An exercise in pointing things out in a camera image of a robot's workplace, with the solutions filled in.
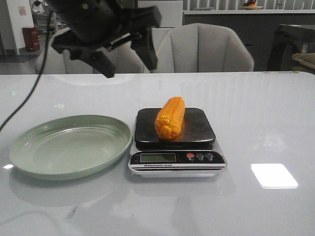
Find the white cabinet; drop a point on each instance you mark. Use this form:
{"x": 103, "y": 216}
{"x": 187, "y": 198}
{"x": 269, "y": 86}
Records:
{"x": 171, "y": 16}

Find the black digital kitchen scale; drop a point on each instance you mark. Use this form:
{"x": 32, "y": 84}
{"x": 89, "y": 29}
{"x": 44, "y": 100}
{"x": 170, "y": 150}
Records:
{"x": 194, "y": 153}

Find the light green plate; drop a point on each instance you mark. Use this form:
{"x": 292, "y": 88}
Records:
{"x": 71, "y": 147}

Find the dark grey counter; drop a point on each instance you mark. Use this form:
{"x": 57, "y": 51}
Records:
{"x": 255, "y": 27}

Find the orange corn cob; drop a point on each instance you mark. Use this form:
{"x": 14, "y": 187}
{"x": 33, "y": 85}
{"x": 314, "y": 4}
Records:
{"x": 168, "y": 124}

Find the red trash bin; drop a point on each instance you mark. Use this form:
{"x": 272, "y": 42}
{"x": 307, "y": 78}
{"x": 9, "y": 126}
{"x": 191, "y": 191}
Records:
{"x": 31, "y": 39}

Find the dark armchair with cushion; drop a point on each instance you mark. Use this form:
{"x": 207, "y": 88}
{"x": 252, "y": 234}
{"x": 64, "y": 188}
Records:
{"x": 289, "y": 40}

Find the right grey upholstered chair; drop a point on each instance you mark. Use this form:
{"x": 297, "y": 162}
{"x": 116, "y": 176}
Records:
{"x": 201, "y": 47}

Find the grey upholstered chair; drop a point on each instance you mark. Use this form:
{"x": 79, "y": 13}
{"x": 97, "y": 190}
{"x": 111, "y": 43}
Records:
{"x": 201, "y": 47}
{"x": 124, "y": 58}

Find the left grey upholstered chair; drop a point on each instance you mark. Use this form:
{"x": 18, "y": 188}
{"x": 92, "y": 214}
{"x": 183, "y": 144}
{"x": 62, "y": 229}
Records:
{"x": 124, "y": 58}

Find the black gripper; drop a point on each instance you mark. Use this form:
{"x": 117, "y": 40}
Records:
{"x": 106, "y": 23}

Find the fruit bowl on counter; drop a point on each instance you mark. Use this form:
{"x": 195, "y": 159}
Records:
{"x": 250, "y": 5}

